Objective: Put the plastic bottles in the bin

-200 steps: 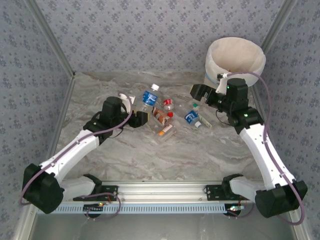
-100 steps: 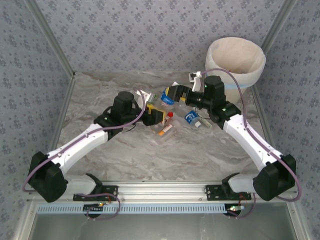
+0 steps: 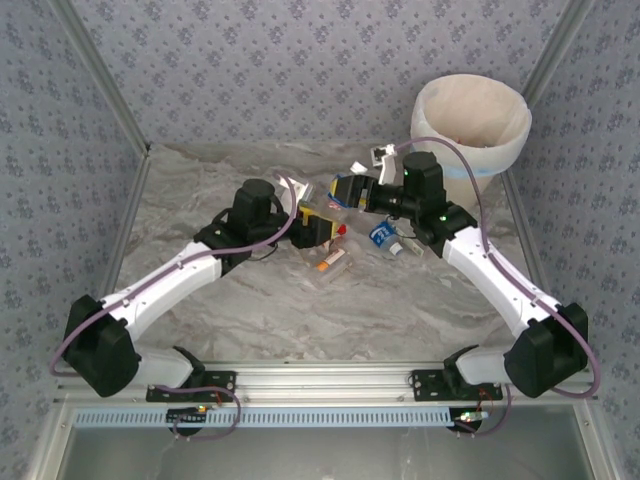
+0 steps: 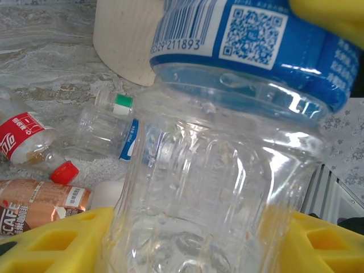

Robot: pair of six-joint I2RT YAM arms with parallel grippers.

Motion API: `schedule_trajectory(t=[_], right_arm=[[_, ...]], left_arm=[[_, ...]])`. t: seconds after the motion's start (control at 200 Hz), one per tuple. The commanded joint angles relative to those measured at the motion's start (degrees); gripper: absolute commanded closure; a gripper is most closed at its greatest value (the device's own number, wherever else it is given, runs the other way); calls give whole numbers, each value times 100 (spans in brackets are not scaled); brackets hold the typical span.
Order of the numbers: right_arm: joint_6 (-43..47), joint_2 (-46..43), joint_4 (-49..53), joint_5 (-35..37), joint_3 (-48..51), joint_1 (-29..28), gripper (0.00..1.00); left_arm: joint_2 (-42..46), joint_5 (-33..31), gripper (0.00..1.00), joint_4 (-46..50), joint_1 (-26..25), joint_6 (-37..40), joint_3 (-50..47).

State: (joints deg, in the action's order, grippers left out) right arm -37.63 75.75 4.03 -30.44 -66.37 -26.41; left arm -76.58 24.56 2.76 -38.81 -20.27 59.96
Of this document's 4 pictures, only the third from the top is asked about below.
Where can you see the orange label plastic bottle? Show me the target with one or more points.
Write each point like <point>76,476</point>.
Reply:
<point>331,260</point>

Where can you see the blue label plastic bottle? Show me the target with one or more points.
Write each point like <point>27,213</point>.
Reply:
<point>382,234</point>

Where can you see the small green label plastic bottle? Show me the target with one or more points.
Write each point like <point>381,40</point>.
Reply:
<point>415,248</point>

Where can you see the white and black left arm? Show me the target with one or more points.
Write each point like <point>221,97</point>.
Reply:
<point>165,280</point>

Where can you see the beige waste bin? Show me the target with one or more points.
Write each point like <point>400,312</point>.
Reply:
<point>462,195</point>

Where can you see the white bin liner bag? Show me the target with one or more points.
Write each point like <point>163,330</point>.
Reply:
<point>475,110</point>

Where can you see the grey metal panel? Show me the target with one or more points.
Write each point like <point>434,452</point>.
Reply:
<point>320,455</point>

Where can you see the left base circuit board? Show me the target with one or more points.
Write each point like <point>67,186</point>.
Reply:
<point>187,415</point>

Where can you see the base circuit board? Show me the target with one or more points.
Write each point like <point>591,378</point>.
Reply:
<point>187,415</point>
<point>470,419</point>

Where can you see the right base circuit board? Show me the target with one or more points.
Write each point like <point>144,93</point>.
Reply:
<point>470,419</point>

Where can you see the aluminium table side rail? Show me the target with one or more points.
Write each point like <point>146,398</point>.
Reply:
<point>525,230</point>
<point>130,210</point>

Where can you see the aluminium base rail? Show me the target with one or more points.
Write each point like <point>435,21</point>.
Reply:
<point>320,380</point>

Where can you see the aluminium frame post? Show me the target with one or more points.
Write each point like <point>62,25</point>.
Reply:
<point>100,75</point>
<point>555,50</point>

